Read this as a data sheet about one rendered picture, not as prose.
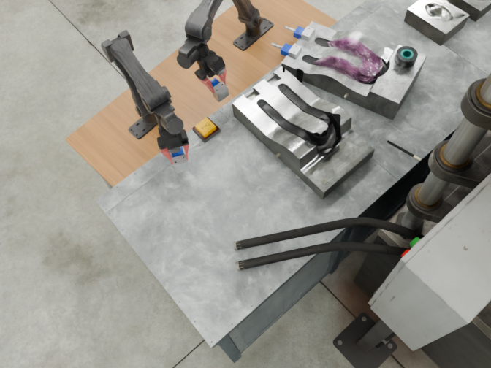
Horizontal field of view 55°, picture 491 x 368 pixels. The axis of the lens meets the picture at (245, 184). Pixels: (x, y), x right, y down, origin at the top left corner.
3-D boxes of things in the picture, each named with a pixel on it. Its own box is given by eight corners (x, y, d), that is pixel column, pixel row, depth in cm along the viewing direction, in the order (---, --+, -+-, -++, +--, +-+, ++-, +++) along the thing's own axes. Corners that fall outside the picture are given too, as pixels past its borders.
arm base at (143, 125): (171, 97, 185) (159, 87, 188) (133, 129, 180) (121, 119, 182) (175, 109, 192) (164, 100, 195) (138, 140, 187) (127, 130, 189)
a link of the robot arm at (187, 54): (195, 73, 162) (193, 44, 152) (174, 64, 164) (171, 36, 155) (212, 54, 168) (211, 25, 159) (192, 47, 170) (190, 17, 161)
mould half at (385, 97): (280, 71, 197) (280, 53, 187) (310, 30, 206) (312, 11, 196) (392, 120, 182) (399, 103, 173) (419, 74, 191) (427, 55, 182)
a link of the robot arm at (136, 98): (160, 111, 180) (126, 39, 156) (145, 120, 179) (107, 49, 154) (153, 104, 184) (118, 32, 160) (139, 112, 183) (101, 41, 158)
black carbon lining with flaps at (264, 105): (253, 106, 182) (253, 91, 173) (284, 83, 185) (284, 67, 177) (318, 164, 168) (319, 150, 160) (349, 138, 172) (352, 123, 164)
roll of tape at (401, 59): (419, 63, 180) (421, 58, 177) (400, 71, 179) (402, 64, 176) (408, 49, 183) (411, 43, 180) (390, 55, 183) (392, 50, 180)
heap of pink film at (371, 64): (310, 66, 190) (311, 53, 183) (331, 37, 196) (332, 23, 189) (370, 92, 182) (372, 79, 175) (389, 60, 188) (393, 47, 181)
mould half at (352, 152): (234, 116, 189) (230, 96, 176) (281, 80, 195) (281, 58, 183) (322, 199, 170) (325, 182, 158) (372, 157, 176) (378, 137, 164)
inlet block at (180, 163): (168, 144, 173) (165, 136, 168) (181, 139, 174) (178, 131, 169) (177, 173, 167) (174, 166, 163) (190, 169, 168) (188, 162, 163)
